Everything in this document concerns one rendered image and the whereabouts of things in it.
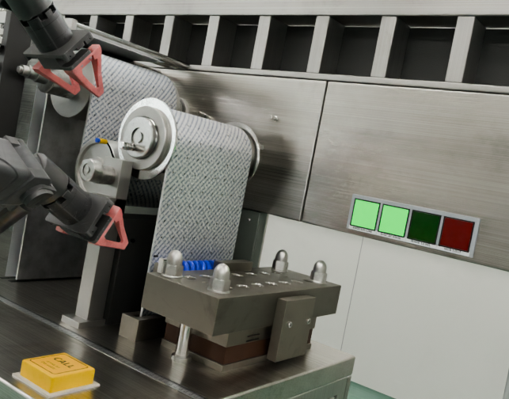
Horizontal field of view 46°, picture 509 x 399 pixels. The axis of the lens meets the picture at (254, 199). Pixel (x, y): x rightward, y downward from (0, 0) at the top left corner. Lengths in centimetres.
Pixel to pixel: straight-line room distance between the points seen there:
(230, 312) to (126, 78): 58
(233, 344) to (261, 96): 59
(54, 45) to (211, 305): 45
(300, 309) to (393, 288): 263
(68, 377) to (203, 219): 44
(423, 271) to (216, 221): 255
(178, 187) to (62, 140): 39
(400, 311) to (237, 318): 277
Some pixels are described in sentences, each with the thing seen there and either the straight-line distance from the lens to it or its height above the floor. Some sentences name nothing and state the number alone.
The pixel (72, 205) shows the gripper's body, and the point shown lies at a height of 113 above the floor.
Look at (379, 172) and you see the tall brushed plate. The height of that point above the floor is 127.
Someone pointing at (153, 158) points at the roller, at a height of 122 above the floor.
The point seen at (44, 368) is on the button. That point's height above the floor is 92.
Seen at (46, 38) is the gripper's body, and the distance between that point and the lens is 96.
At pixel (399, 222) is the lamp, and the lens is 116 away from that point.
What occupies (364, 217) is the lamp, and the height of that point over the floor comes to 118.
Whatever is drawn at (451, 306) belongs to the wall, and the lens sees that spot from 360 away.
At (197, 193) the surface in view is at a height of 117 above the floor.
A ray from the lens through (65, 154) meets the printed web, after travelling 140.
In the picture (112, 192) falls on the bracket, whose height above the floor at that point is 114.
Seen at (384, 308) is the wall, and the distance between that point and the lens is 374.
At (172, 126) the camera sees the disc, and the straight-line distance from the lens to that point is 106.
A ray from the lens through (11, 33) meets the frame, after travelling 126.
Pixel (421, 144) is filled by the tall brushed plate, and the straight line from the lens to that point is 117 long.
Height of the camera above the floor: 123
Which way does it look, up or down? 3 degrees down
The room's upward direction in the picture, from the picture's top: 11 degrees clockwise
